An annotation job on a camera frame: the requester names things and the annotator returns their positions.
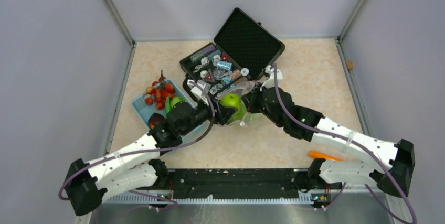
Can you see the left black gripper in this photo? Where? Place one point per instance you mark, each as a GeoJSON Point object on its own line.
{"type": "Point", "coordinates": [224, 113]}

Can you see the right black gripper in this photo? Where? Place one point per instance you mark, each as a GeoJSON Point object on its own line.
{"type": "Point", "coordinates": [251, 98]}

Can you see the green apple toy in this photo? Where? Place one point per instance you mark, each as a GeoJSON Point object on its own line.
{"type": "Point", "coordinates": [231, 100]}

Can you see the clear zip top bag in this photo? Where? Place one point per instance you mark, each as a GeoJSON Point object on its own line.
{"type": "Point", "coordinates": [241, 89]}

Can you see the green napa cabbage toy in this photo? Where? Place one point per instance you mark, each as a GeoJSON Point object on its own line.
{"type": "Point", "coordinates": [244, 118]}

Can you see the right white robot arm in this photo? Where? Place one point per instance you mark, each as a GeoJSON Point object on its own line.
{"type": "Point", "coordinates": [387, 164]}

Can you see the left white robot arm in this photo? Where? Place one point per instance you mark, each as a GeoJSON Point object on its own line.
{"type": "Point", "coordinates": [89, 184]}

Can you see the white single poker chip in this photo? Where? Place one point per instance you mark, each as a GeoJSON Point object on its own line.
{"type": "Point", "coordinates": [244, 71]}

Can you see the red triangle dealer token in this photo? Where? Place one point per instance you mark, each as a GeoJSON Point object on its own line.
{"type": "Point", "coordinates": [207, 76]}

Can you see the clear round dealer button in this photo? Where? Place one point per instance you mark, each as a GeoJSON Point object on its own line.
{"type": "Point", "coordinates": [218, 74]}

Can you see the black poker chip case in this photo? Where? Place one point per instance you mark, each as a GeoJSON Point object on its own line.
{"type": "Point", "coordinates": [241, 41]}

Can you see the green bell pepper toy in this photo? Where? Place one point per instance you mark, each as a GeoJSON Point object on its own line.
{"type": "Point", "coordinates": [171, 102]}

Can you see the red cherry tomato bunch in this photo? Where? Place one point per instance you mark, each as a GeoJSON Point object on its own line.
{"type": "Point", "coordinates": [159, 92]}

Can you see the orange marker pen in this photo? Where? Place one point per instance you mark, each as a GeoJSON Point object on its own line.
{"type": "Point", "coordinates": [319, 155]}

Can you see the light blue plastic basket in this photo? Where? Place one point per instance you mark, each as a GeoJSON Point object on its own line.
{"type": "Point", "coordinates": [145, 111]}

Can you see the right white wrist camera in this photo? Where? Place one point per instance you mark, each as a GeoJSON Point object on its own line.
{"type": "Point", "coordinates": [274, 76]}

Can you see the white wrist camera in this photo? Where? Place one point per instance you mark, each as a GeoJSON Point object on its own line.
{"type": "Point", "coordinates": [274, 76]}
{"type": "Point", "coordinates": [199, 89]}

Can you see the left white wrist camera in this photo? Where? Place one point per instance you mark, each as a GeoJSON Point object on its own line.
{"type": "Point", "coordinates": [199, 89]}

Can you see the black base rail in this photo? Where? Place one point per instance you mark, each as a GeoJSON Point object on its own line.
{"type": "Point", "coordinates": [261, 183]}

